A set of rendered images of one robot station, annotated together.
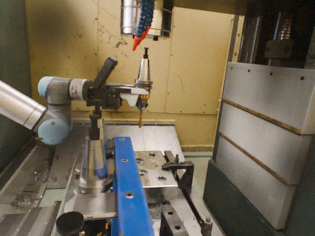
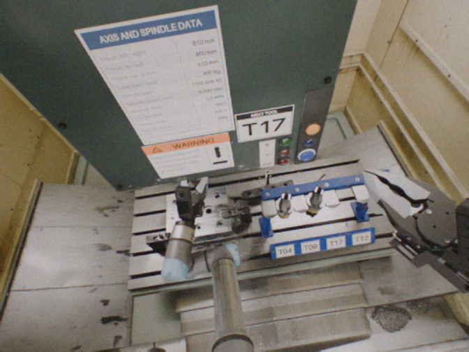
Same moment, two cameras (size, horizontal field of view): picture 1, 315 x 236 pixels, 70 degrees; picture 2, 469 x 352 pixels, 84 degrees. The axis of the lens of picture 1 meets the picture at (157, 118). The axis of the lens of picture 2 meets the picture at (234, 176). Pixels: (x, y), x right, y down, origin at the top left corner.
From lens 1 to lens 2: 0.97 m
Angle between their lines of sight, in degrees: 69
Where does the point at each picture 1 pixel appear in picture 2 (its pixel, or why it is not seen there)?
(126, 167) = (304, 188)
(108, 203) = (329, 192)
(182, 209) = (229, 190)
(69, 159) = (84, 327)
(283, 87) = not seen: hidden behind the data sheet
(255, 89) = not seen: hidden behind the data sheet
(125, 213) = (338, 184)
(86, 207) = (333, 199)
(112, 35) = not seen: outside the picture
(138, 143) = (70, 234)
